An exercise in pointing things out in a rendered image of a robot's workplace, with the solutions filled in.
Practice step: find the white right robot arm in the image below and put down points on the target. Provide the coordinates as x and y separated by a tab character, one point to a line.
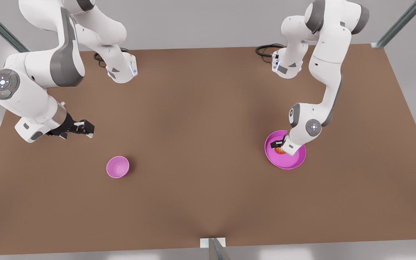
31	77

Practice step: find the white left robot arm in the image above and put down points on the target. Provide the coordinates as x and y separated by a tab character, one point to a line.
325	50

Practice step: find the pink bowl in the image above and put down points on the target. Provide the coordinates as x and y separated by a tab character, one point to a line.
117	167

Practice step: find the pink plate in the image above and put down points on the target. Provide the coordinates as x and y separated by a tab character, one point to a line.
284	160

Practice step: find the red apple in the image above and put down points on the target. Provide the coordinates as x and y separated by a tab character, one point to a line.
280	150

